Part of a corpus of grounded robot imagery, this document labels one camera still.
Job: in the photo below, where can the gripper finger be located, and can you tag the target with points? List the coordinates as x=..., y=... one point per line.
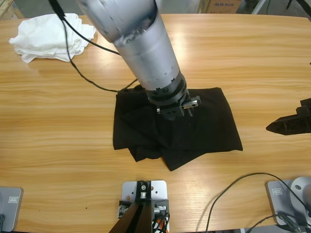
x=289, y=125

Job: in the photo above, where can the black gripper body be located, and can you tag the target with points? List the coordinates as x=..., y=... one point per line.
x=305, y=111
x=170, y=102

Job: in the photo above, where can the black polo shirt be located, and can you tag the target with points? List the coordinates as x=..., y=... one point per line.
x=194, y=136

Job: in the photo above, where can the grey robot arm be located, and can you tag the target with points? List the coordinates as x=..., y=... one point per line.
x=145, y=48

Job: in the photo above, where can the black tripod leg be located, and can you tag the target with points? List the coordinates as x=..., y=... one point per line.
x=301, y=4

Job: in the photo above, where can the white printed cardboard box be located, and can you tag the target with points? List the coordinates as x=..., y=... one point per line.
x=218, y=6

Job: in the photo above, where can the grey metal stand leg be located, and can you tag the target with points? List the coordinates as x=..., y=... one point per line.
x=258, y=6

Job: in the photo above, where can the white folded shirt pile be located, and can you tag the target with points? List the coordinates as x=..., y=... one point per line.
x=36, y=36

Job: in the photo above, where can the brown cardboard box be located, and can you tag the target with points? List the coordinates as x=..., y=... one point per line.
x=9, y=9

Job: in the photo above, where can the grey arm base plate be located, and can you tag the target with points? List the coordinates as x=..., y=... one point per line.
x=11, y=206
x=281, y=196

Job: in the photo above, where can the white mount block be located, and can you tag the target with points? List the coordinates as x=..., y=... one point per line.
x=159, y=189

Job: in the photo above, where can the black metal corner bracket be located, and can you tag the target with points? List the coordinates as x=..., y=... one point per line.
x=124, y=208
x=161, y=208

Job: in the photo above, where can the dark camera post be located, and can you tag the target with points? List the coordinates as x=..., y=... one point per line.
x=136, y=218

